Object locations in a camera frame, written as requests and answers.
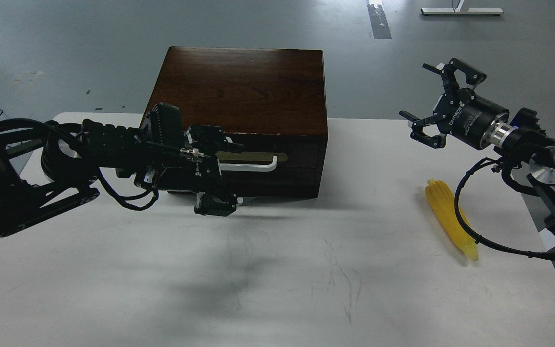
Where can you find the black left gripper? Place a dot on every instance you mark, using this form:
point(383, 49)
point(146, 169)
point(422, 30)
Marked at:
point(194, 168)

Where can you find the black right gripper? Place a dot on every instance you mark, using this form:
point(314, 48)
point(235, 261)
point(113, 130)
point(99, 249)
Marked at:
point(470, 120)

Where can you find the wooden drawer with white handle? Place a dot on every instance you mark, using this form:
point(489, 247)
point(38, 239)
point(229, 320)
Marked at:
point(268, 164)

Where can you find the yellow toy corn cob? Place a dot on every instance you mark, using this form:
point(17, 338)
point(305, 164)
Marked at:
point(441, 199)

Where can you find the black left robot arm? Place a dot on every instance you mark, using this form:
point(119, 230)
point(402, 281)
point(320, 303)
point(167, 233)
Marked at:
point(48, 168)

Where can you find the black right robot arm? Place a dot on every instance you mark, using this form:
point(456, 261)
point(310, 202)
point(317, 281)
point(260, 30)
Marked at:
point(526, 160)

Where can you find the dark wooden cabinet box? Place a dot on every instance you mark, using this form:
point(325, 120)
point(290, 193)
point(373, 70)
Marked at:
point(270, 100)

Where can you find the white metal stand base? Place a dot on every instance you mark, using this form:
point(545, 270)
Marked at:
point(461, 8)

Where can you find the grey floor tape strip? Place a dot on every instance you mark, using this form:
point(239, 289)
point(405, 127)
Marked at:
point(378, 20)

